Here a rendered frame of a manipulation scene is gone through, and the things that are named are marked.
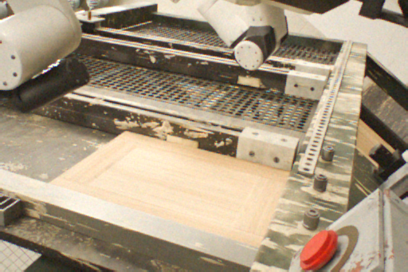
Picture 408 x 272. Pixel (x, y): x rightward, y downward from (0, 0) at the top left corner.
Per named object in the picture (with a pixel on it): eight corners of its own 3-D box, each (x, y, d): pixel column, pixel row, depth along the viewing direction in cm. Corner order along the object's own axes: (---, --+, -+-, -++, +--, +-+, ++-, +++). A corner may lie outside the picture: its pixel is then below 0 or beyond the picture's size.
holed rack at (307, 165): (312, 176, 87) (313, 174, 86) (297, 172, 87) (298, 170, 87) (353, 41, 232) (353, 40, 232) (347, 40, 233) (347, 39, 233)
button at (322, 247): (349, 266, 33) (328, 246, 33) (312, 291, 35) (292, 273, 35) (352, 236, 36) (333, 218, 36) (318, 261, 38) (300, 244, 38)
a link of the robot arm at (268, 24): (299, 49, 114) (287, -39, 103) (278, 72, 105) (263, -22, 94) (259, 49, 120) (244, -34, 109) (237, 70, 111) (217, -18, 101)
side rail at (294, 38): (339, 63, 230) (343, 42, 226) (151, 31, 263) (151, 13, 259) (340, 60, 238) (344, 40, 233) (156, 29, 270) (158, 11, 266)
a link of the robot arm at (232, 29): (213, 9, 119) (261, 62, 120) (194, 24, 112) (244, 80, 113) (236, -16, 111) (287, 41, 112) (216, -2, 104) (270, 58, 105)
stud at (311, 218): (315, 234, 69) (319, 218, 68) (300, 229, 70) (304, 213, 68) (318, 225, 71) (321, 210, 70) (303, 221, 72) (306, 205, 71)
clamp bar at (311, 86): (319, 102, 146) (334, 30, 137) (29, 45, 181) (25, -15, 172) (323, 94, 155) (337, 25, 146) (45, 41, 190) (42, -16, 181)
